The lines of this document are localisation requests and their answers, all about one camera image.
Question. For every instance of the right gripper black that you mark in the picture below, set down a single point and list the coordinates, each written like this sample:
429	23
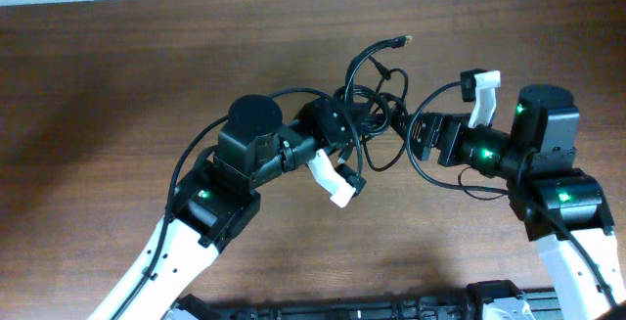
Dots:
437	122

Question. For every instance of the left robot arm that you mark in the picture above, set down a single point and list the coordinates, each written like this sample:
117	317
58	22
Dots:
214	202

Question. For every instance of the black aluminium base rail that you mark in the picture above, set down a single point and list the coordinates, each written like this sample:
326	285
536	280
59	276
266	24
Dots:
499	299

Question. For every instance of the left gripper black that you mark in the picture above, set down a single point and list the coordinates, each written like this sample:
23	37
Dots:
318	115

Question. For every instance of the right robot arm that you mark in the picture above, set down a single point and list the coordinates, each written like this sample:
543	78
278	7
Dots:
564	210

